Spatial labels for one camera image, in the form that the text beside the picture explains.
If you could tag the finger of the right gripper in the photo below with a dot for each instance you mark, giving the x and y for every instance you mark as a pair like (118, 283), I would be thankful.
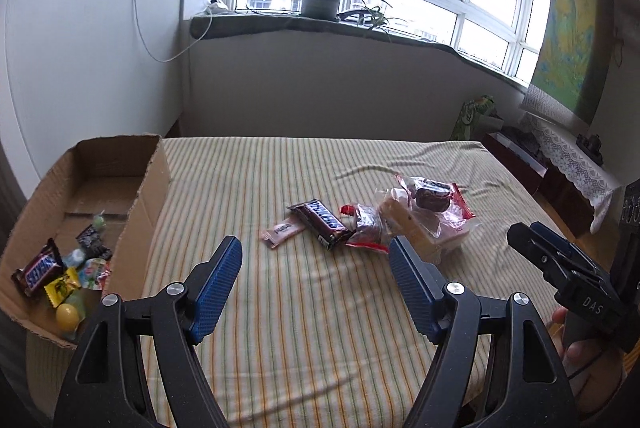
(559, 243)
(531, 245)

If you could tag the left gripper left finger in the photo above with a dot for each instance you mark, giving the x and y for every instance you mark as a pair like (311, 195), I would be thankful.
(105, 384)

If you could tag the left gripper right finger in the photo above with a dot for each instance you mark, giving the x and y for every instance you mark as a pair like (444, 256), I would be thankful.
(495, 364)

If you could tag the yellow ball candy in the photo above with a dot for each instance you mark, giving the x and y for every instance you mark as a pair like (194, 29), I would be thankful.
(67, 317)

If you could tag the chocolate cake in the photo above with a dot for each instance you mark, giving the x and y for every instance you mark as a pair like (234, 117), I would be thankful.
(436, 200)

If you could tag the bagged toast bread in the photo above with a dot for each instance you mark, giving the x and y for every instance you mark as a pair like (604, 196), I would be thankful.
(431, 234)

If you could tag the green leaf candy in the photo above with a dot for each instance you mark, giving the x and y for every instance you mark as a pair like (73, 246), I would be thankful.
(76, 301)

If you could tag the yellow candy packet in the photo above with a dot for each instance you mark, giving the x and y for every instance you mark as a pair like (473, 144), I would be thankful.
(62, 287)

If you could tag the green mint candy packet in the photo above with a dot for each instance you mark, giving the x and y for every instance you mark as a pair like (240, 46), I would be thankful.
(75, 259)

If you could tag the snickers bar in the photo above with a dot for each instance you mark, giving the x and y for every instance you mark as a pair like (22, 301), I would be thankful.
(46, 266)
(324, 225)

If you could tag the black small snack packet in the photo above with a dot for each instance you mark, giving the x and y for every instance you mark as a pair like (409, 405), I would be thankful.
(91, 242)

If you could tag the green jelly cup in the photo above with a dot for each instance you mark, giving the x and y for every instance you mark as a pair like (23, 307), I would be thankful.
(98, 222)

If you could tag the pink small candy packet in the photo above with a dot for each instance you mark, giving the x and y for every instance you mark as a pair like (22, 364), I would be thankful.
(281, 232)

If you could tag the person right hand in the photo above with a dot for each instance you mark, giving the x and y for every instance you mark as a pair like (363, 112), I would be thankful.
(577, 343)

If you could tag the red storage box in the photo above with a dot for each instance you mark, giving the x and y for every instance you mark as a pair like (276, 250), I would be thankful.
(529, 172)

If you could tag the white lace cloth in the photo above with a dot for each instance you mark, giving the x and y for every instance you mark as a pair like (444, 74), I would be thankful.
(560, 147)

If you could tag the dark ornament on shelf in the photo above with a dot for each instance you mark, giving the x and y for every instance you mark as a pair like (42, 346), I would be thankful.
(591, 147)

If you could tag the green shopping bag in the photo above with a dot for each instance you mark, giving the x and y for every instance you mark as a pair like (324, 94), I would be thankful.
(476, 118)

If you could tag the brown cardboard box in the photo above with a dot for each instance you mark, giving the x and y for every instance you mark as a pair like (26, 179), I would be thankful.
(119, 182)

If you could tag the striped table cloth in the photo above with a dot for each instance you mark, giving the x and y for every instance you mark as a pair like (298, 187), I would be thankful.
(312, 337)

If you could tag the small trailing plant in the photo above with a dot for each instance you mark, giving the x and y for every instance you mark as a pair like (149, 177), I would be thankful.
(367, 18)

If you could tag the white cabinet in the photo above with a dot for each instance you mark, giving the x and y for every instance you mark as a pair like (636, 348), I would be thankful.
(78, 69)

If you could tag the power strip on sill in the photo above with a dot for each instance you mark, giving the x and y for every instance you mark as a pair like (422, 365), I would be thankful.
(217, 8)

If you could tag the landscape wall painting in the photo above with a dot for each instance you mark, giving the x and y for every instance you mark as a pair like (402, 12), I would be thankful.
(571, 68)

